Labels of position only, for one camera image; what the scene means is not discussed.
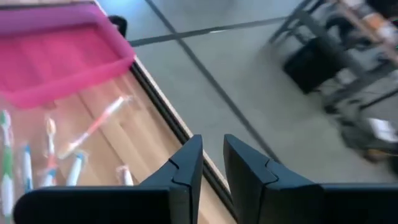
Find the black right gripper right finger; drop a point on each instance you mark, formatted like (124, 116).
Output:
(280, 202)

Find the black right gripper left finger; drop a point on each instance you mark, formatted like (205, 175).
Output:
(124, 205)

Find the blue white toothbrush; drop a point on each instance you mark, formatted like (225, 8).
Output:
(75, 171)
(49, 180)
(27, 168)

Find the green white toothbrush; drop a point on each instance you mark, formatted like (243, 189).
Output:
(7, 161)

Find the black box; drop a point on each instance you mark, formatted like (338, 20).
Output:
(311, 65)

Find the pink plastic bin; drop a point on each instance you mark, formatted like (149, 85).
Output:
(62, 56)

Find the grey metal workshop table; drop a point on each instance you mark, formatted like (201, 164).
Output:
(314, 28)

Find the black frame corner bracket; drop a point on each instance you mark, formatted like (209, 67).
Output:
(119, 25)

